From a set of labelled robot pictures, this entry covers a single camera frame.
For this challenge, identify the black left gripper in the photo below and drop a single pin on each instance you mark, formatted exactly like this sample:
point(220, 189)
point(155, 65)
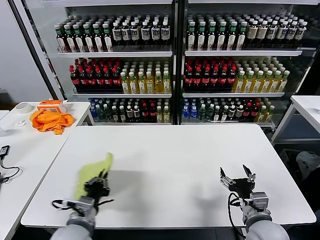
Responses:
point(97, 187)

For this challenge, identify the glass drinks display cabinet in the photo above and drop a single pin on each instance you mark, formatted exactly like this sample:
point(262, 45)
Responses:
point(240, 53)
point(115, 54)

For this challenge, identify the white side table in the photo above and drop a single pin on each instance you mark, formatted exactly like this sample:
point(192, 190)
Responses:
point(307, 105)
point(37, 150)

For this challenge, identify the cola bottle red cap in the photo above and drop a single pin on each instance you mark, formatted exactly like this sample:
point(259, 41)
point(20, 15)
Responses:
point(145, 113)
point(231, 80)
point(108, 80)
point(197, 80)
point(247, 112)
point(100, 80)
point(83, 80)
point(214, 80)
point(116, 80)
point(152, 113)
point(92, 80)
point(75, 80)
point(255, 111)
point(189, 80)
point(222, 80)
point(205, 80)

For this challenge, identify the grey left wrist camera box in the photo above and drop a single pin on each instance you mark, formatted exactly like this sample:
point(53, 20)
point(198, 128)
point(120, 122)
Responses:
point(85, 203)

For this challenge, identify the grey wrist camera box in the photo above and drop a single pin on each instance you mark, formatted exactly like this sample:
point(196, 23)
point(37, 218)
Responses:
point(85, 203)
point(258, 201)

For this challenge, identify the black power adapter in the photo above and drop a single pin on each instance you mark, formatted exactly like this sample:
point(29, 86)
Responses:
point(4, 150)

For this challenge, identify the yellow tea bottle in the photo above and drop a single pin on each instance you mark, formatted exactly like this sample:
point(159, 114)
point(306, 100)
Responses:
point(141, 85)
point(283, 83)
point(166, 115)
point(266, 83)
point(158, 85)
point(166, 85)
point(124, 85)
point(239, 83)
point(269, 115)
point(248, 83)
point(133, 85)
point(149, 85)
point(159, 115)
point(261, 115)
point(257, 83)
point(274, 83)

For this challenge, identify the dark bottle white cap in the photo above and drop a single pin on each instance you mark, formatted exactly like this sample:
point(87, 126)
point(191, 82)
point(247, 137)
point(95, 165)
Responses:
point(239, 112)
point(122, 115)
point(217, 114)
point(129, 113)
point(136, 113)
point(224, 114)
point(231, 112)
point(114, 115)

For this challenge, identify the dark bottle green cap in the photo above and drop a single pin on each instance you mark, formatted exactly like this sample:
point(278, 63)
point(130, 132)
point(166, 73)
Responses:
point(80, 41)
point(201, 38)
point(89, 41)
point(211, 38)
point(221, 38)
point(70, 41)
point(108, 41)
point(231, 38)
point(98, 41)
point(61, 40)
point(241, 38)
point(191, 38)

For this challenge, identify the crumpled orange cloth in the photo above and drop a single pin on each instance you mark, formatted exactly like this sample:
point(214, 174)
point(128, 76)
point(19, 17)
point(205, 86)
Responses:
point(50, 121)

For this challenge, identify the grey bag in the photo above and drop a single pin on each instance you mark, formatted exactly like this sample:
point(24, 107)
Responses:
point(308, 162)

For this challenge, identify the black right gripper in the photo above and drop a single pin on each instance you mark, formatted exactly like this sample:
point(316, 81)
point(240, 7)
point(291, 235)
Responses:
point(242, 187)

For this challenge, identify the dark bottle beige label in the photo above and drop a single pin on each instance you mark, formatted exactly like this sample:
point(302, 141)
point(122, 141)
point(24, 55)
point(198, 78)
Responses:
point(261, 32)
point(252, 32)

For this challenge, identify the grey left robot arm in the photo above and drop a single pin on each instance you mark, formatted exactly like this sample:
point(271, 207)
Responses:
point(75, 230)

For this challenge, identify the white flat sheet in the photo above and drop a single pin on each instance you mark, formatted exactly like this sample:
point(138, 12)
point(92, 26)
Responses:
point(7, 124)

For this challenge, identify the blue water bottle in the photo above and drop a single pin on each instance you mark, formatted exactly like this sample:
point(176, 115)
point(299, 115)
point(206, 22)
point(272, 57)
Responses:
point(193, 113)
point(185, 113)
point(93, 113)

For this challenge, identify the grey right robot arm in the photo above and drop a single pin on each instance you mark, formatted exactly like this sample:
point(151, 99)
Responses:
point(265, 230)

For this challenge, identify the small white crumpled object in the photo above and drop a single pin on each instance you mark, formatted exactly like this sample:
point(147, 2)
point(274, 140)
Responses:
point(20, 123)

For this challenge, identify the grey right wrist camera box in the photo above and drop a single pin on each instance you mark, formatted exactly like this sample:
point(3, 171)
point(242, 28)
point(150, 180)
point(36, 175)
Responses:
point(258, 201)

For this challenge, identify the yellow-green t-shirt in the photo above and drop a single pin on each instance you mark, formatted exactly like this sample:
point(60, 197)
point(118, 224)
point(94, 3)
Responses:
point(90, 172)

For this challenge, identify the dark bottle blue-white label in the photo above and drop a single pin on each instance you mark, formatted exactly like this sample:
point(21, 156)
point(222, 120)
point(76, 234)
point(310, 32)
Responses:
point(271, 32)
point(300, 32)
point(134, 33)
point(126, 33)
point(290, 32)
point(165, 33)
point(116, 33)
point(145, 33)
point(155, 33)
point(281, 32)

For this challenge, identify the orange and white box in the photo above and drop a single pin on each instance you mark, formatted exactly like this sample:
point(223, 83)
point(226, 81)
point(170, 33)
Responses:
point(51, 106)

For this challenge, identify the green-tinted bottle white cap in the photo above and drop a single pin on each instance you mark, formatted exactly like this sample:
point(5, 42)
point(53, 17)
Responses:
point(202, 113)
point(210, 113)
point(108, 113)
point(100, 113)

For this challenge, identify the white tape roll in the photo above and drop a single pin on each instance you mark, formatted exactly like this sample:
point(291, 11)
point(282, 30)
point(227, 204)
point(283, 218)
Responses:
point(25, 111)

